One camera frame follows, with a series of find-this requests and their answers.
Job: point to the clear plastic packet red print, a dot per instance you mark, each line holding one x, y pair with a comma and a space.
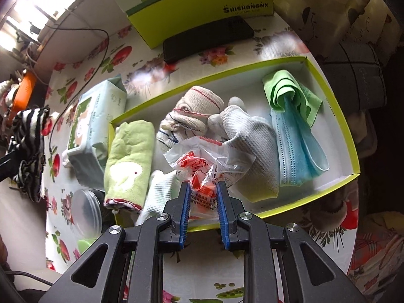
202, 167

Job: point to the black phone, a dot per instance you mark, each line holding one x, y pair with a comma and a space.
208, 39

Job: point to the grey fabric stool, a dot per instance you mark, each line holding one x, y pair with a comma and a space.
356, 79

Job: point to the black and white striped cloth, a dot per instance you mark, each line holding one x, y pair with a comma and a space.
28, 151

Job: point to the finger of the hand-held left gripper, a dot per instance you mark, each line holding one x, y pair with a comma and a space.
6, 165

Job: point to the patterned curtain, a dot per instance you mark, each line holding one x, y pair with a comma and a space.
331, 12

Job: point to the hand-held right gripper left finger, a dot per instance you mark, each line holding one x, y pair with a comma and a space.
184, 214

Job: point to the small green case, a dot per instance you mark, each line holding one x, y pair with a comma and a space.
84, 246

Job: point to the yellow-green cardboard tray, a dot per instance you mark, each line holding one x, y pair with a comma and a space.
246, 85

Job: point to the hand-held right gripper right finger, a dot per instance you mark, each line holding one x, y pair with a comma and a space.
222, 214

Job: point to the clear plastic round cup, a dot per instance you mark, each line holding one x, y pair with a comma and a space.
83, 211

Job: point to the yellow-green shoe box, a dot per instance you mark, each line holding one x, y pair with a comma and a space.
176, 22

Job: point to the wet wipes pack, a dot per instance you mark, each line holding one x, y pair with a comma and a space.
91, 123

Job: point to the light green cloth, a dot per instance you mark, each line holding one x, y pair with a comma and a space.
281, 88

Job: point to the orange plastic basin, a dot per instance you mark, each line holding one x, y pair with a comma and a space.
26, 88

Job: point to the colourful patterned cloth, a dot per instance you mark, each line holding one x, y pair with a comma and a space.
378, 255

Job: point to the white sock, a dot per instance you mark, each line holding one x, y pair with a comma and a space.
157, 192

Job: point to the grey-white sock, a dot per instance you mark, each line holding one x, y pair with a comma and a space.
252, 145

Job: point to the green towel with white figure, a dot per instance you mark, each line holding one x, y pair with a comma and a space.
126, 151

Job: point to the blue face mask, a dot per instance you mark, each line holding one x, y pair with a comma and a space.
293, 151

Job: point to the rolled red-striped sock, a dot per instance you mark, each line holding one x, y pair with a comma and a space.
192, 107

